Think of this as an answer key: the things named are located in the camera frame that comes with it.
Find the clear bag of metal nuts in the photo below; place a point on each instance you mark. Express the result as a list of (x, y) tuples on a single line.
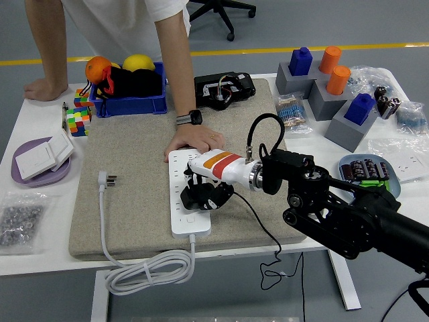
[(20, 221)]

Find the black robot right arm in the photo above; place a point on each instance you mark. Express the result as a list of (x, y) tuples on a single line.
[(291, 167)]

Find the large white wall switch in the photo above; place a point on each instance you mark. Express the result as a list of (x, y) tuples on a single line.
[(35, 162)]

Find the orange fruit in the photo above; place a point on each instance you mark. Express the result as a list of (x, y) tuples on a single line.
[(95, 68)]

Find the person's right forearm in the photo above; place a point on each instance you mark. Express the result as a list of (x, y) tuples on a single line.
[(47, 43)]

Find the light blue tray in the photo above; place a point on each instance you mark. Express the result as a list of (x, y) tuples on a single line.
[(397, 186)]

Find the blue peg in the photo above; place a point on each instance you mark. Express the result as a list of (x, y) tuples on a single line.
[(358, 107), (300, 62)]

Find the blue plastic bin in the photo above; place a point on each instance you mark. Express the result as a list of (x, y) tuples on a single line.
[(134, 105)]

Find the pile of green cylinders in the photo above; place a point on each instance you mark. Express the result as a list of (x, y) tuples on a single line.
[(368, 183)]

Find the black plug adapter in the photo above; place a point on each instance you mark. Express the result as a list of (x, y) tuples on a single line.
[(189, 201)]

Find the white power strip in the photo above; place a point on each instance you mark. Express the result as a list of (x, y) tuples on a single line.
[(191, 228)]

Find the person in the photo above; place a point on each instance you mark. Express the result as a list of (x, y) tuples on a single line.
[(117, 27)]

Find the silver pen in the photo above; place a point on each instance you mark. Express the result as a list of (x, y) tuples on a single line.
[(64, 117)]

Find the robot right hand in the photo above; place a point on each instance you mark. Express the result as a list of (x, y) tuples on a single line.
[(241, 174)]

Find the black pouch with red trim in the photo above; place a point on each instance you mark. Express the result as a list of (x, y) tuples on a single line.
[(140, 84)]

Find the large crumpled clear bag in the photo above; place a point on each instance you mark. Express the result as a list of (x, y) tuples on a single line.
[(368, 77)]

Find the grey-brown mat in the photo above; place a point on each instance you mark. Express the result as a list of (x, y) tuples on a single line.
[(134, 151)]

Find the purple tray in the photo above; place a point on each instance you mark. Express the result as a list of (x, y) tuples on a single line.
[(43, 181)]

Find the black wristwatch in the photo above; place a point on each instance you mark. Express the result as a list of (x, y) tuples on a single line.
[(189, 118)]

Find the black office chair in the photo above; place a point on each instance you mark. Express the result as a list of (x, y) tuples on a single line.
[(230, 36)]

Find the grey block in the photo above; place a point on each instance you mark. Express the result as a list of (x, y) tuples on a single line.
[(288, 82), (321, 102), (348, 134)]

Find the white-edged puzzle cube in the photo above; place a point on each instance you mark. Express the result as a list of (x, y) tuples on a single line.
[(78, 122)]

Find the person's right hand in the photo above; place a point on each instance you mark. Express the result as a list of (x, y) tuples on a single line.
[(45, 90)]

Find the person's left hand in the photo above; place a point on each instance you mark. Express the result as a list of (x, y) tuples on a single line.
[(194, 135)]

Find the black cylindrical capacitor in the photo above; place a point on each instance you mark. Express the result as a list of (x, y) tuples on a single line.
[(383, 104), (380, 91), (393, 107)]

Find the clear bag of striped resistors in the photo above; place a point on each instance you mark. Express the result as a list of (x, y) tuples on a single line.
[(296, 114)]

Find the small white wall switch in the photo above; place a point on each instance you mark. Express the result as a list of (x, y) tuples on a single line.
[(62, 149)]

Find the orange-sided puzzle cube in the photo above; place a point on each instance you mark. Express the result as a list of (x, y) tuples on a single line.
[(81, 98)]

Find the large yellow lemon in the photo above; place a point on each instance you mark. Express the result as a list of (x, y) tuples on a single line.
[(137, 62)]

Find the person's left forearm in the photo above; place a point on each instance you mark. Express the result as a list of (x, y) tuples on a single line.
[(177, 67)]

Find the small yellow fruit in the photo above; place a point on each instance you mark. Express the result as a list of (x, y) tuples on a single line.
[(116, 65)]

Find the white table leg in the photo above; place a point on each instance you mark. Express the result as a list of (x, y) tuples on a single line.
[(100, 302), (348, 292)]

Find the orange cylinder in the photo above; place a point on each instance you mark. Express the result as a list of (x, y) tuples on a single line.
[(338, 80), (330, 58)]

